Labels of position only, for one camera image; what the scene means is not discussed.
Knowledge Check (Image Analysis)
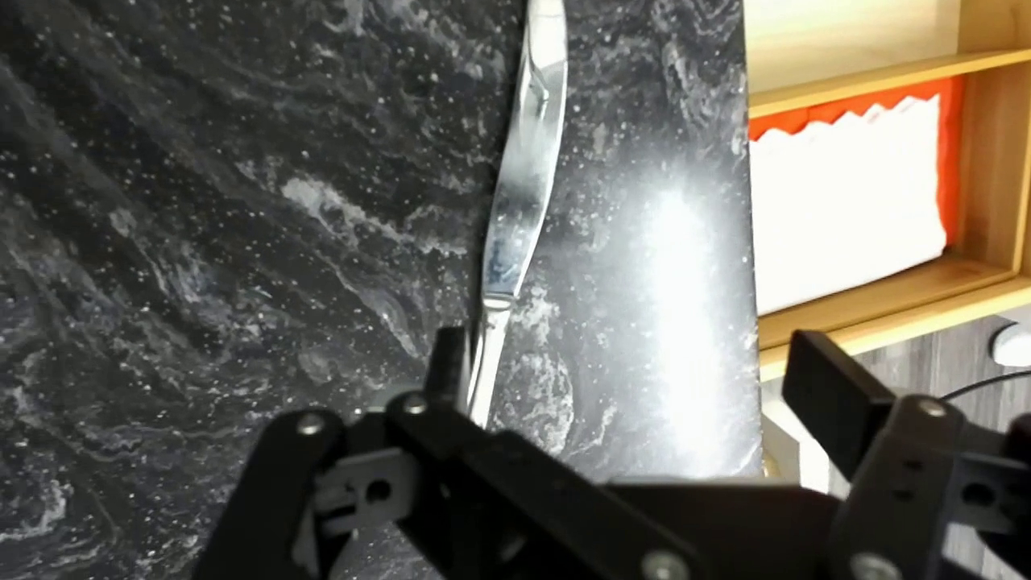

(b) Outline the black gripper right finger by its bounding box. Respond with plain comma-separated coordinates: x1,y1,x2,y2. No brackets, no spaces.
782,328,895,478

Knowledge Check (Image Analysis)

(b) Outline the orange tray with white liner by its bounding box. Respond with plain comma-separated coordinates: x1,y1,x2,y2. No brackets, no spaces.
747,78,964,317

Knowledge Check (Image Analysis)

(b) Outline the silver table knife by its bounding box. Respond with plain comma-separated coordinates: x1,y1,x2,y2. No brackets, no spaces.
463,0,567,424

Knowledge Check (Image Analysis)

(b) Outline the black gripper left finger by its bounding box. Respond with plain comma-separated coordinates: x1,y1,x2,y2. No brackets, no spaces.
424,324,471,410

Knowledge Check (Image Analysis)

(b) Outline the open wooden drawer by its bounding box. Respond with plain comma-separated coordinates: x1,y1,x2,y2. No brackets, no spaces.
746,0,1031,379

